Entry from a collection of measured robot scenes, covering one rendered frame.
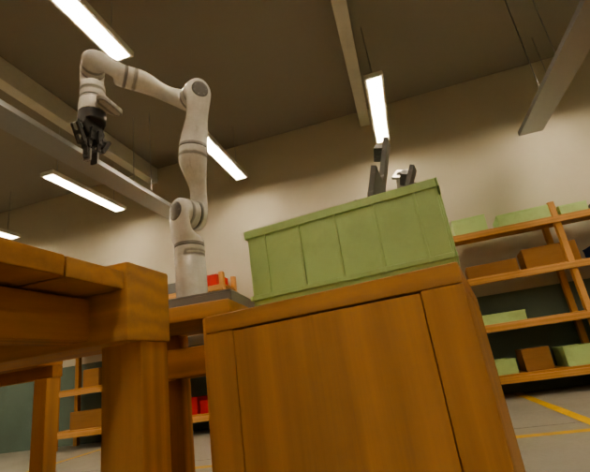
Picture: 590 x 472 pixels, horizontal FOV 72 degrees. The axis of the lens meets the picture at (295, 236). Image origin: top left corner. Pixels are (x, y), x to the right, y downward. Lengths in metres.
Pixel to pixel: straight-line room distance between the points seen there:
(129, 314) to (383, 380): 0.47
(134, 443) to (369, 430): 0.42
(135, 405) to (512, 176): 6.27
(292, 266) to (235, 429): 0.33
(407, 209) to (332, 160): 6.07
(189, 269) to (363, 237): 0.60
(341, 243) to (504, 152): 6.11
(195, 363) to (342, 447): 0.45
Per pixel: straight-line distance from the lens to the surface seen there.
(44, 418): 1.53
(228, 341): 0.86
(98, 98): 1.30
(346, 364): 0.75
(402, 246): 0.78
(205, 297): 1.11
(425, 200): 0.79
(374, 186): 0.86
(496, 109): 7.17
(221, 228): 7.04
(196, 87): 1.45
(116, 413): 0.88
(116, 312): 0.83
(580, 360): 5.78
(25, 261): 0.68
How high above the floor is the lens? 0.66
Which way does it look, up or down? 18 degrees up
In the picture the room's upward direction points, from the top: 8 degrees counter-clockwise
